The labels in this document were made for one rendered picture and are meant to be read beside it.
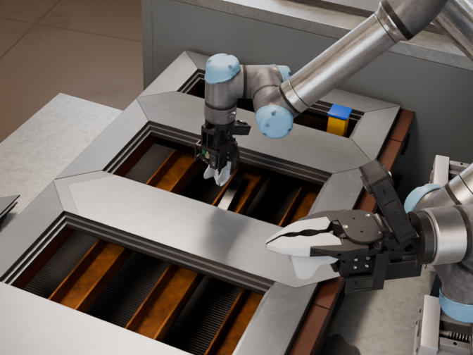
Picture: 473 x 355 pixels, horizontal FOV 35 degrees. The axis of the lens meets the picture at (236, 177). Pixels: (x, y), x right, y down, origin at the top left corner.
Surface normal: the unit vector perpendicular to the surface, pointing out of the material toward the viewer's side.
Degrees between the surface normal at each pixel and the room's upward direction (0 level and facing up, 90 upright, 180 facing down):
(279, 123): 90
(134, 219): 0
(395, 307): 0
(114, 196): 0
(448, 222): 19
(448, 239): 54
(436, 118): 90
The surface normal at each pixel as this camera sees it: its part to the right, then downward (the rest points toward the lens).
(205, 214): 0.05, -0.78
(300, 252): -0.19, 0.50
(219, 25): -0.39, 0.56
